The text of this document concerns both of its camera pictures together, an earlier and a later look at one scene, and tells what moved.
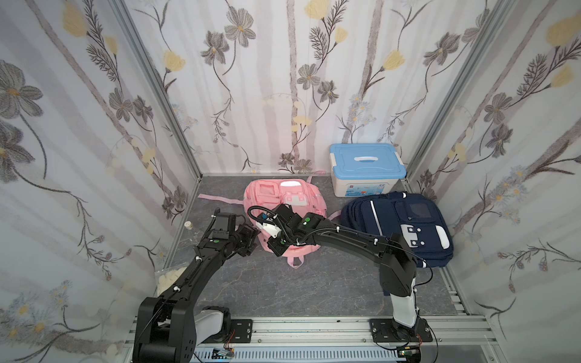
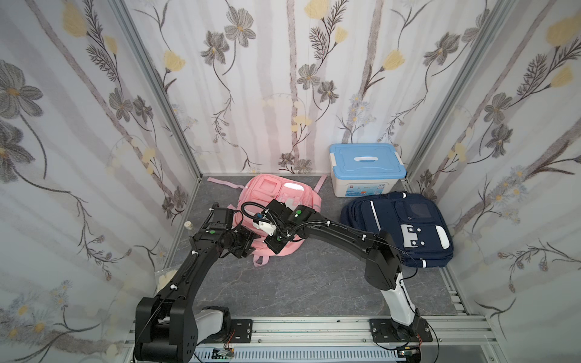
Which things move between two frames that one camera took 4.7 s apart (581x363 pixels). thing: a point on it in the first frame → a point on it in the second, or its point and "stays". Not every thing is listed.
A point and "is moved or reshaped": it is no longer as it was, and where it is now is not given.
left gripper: (250, 232) stays
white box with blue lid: (365, 169) stays
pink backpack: (302, 197) is moved or reshaped
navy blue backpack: (417, 217) stays
